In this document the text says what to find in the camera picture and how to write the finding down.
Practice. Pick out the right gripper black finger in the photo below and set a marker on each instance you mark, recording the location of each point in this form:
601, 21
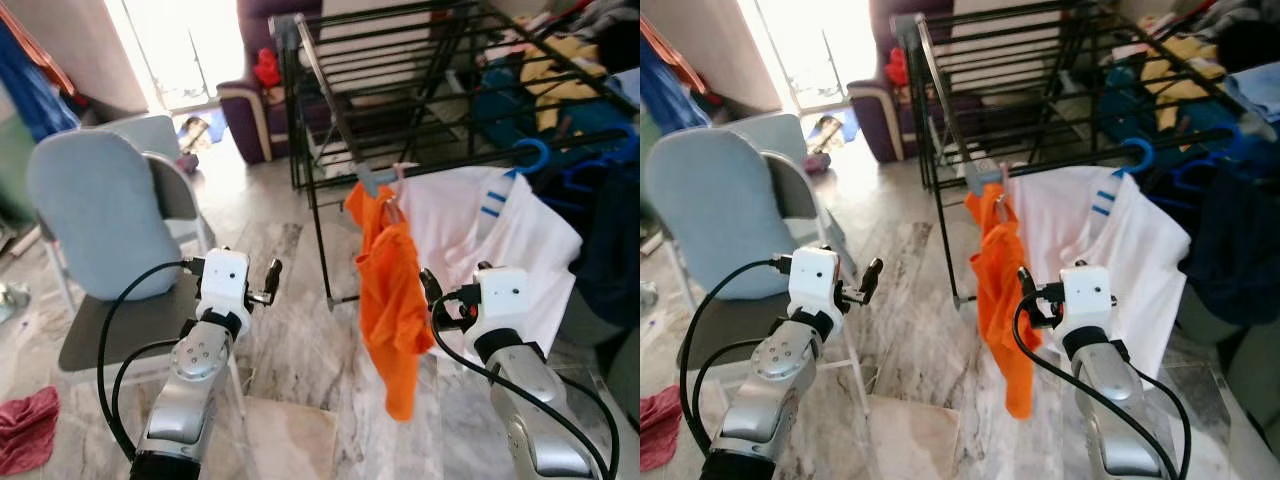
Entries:
431, 288
1026, 282

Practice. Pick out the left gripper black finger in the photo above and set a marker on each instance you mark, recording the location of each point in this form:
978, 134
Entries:
872, 275
272, 275

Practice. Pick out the white shirt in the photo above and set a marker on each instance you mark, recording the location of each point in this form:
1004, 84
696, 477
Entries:
500, 250
1120, 260

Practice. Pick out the blue plastic hanger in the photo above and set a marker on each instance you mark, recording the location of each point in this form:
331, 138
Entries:
540, 150
1205, 165
1146, 150
600, 165

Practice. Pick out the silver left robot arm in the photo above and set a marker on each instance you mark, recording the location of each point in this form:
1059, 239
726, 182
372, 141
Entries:
190, 385
770, 385

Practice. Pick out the pink hanger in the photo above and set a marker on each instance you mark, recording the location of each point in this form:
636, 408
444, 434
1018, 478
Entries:
1000, 205
392, 205

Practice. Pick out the orange shirt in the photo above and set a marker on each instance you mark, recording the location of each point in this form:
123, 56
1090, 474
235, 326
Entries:
390, 300
1000, 300

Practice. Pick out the dark navy garment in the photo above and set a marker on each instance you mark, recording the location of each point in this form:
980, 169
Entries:
605, 250
1235, 250

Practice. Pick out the blue-grey oval cushion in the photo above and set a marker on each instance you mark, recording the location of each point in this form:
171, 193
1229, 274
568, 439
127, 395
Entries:
715, 210
100, 210

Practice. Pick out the purple armchair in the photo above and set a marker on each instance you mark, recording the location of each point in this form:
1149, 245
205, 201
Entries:
875, 110
245, 110

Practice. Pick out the light blue kid chair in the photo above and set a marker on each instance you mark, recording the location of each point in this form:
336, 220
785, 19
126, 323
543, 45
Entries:
150, 130
775, 130

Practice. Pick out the black metal drying rack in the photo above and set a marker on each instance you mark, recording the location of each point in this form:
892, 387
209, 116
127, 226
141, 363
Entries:
948, 100
331, 100

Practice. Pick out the big blue bag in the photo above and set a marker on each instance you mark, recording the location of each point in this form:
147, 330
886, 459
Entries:
500, 110
1120, 110

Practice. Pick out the red plush toy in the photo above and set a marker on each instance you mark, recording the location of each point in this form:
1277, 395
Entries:
267, 68
897, 68

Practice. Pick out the small red cloth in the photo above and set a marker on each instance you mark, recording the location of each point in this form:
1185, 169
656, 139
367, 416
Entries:
28, 430
658, 430

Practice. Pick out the glass balcony door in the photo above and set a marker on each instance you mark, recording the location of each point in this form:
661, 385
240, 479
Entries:
180, 50
810, 50

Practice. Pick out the mustard yellow garment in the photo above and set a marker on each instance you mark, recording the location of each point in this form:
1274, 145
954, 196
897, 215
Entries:
1175, 80
555, 80

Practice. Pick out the blue hanging cloth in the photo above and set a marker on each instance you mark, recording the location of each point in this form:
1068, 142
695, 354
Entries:
665, 95
35, 95

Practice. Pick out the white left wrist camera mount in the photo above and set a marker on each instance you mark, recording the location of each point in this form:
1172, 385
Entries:
815, 278
225, 282

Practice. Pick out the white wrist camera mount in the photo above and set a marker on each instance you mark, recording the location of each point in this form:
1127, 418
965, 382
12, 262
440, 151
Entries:
1088, 297
815, 278
225, 282
505, 300

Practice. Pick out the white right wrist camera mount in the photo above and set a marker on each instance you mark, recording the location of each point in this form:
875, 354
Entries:
1088, 297
505, 300

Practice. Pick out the grey folding chair white frame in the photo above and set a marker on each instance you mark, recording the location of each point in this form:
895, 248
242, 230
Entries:
130, 320
795, 200

